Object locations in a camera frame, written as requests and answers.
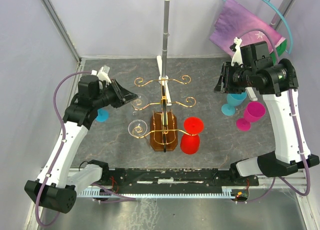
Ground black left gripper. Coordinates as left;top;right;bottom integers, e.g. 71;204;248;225
93;78;139;109

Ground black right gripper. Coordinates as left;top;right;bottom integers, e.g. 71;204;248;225
213;61;256;95

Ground clear wine glass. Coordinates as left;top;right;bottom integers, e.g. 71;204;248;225
127;119;148;138
131;93;148;115

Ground blue wine glass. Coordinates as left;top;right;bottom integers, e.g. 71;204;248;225
221;92;247;116
95;108;109;123

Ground magenta wine glass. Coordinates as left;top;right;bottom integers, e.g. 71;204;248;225
236;101;266;132

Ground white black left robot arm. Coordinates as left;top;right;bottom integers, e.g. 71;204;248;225
24;74;138;214

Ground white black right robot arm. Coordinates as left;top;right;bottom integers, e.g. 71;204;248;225
214;37;320;186

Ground clear wine glass front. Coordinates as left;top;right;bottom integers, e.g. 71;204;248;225
127;119;148;138

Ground red wine glass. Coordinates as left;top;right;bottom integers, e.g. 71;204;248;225
180;117;204;155

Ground grey white clothes stand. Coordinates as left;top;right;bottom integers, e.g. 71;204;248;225
156;0;294;106

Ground purple frozen print cloth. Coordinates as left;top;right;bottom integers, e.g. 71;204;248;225
209;0;283;56

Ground green cloth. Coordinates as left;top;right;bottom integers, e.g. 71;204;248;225
270;37;287;64

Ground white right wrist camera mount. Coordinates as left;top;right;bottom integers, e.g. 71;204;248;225
229;37;243;66

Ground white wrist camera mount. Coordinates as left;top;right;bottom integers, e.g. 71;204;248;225
229;37;243;66
91;65;111;86

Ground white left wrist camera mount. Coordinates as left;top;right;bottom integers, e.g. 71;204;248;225
91;65;111;86

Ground gold wire wine glass rack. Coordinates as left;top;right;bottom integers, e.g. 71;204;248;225
138;75;197;153

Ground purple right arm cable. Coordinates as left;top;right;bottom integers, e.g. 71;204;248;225
234;28;312;205

